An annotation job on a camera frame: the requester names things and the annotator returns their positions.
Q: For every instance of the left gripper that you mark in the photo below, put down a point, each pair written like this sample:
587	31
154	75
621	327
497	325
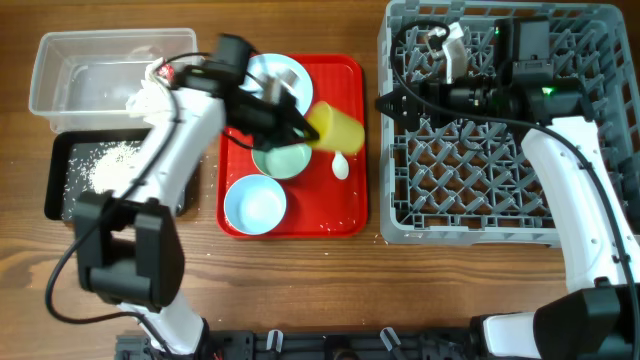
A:
285	132

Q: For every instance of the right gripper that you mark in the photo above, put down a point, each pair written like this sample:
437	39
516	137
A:
432	93

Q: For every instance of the mint green bowl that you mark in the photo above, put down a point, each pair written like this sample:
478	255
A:
284	162

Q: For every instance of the yellow plastic cup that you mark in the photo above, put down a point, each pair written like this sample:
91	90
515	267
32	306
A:
336	130

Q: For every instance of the large light blue plate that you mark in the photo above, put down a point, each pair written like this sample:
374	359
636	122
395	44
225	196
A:
272	63

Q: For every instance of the white plastic spoon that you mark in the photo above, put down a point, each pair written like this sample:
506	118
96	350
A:
340	166

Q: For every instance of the small light blue bowl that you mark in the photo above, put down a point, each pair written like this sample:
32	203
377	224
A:
255	204

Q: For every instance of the red and white wrapper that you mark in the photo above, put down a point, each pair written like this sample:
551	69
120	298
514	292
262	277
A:
153	97

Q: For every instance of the white rice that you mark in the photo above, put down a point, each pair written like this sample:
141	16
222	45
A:
99	167

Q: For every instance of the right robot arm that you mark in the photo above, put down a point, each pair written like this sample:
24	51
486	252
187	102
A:
527	138

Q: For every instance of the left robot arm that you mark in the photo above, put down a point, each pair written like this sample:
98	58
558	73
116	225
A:
128	250

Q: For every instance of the grey dishwasher rack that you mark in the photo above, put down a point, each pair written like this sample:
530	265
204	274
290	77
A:
466	183

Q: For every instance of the black waste tray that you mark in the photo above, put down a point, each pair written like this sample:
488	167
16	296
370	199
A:
56	207

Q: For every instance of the clear plastic waste bin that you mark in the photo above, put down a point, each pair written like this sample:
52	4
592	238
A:
82	80

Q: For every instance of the red serving tray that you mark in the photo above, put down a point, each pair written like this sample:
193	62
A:
318	204

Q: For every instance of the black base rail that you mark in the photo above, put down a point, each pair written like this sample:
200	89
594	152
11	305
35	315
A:
387	344

